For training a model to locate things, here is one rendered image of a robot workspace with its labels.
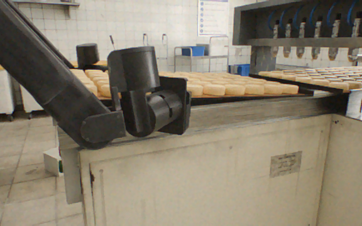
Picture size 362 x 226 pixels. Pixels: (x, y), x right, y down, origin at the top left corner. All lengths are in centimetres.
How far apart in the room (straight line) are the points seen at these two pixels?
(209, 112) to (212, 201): 23
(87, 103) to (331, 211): 81
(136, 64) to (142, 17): 454
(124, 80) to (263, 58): 100
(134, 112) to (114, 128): 4
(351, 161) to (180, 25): 453
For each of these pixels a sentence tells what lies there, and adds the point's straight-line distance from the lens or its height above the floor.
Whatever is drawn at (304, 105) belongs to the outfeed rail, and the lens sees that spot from 81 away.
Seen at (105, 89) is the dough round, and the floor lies 95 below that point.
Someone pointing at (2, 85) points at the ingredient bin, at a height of 49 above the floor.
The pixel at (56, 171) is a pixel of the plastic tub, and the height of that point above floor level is 4.
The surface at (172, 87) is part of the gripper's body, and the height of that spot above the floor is 96.
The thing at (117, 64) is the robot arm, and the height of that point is 101.
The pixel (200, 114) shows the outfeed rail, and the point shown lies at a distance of 61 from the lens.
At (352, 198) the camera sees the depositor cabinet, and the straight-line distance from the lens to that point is 92.
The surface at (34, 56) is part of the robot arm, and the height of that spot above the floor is 102.
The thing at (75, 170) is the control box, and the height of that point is 78.
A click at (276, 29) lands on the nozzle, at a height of 108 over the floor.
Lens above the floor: 104
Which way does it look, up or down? 15 degrees down
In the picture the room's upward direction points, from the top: straight up
